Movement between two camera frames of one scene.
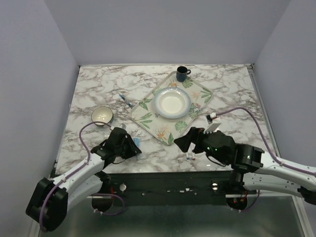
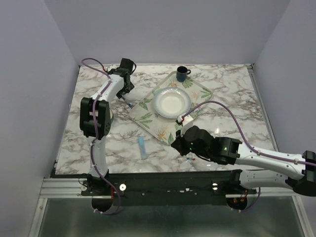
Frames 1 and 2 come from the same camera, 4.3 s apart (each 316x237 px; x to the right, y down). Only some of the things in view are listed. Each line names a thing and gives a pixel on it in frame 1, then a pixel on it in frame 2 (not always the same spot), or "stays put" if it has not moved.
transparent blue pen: [128, 103] stays put
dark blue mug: [182, 72] stays put
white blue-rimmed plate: [172, 102] stays put
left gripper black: [133, 148] -> [125, 91]
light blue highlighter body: [137, 140] -> [142, 147]
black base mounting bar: [197, 187] stays put
